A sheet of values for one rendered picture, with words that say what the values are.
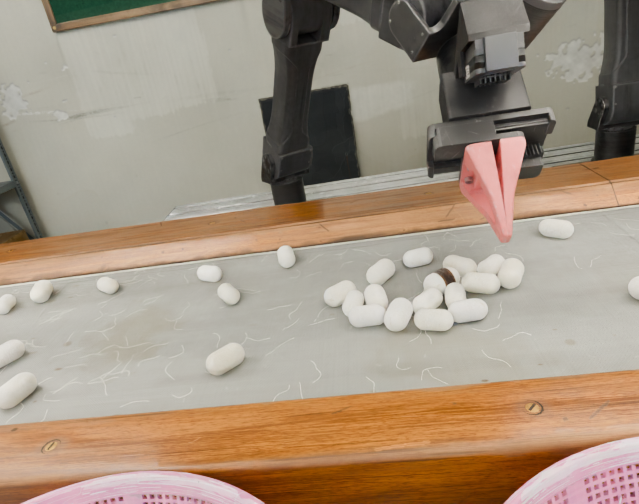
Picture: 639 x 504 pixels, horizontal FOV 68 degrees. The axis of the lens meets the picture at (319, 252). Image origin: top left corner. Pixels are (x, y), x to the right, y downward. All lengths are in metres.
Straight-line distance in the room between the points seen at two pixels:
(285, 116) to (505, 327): 0.51
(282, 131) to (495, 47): 0.49
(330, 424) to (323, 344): 0.12
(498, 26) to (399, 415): 0.28
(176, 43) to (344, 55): 0.80
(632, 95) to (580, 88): 1.79
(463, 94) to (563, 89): 2.28
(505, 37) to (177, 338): 0.37
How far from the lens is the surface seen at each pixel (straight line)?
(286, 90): 0.77
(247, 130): 2.54
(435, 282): 0.45
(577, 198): 0.65
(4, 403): 0.48
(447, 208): 0.61
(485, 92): 0.45
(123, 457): 0.34
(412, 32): 0.51
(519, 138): 0.42
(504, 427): 0.30
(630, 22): 0.97
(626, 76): 0.97
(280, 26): 0.71
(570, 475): 0.28
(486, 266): 0.48
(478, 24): 0.40
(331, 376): 0.38
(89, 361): 0.50
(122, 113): 2.70
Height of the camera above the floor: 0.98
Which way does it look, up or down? 24 degrees down
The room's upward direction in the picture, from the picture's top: 10 degrees counter-clockwise
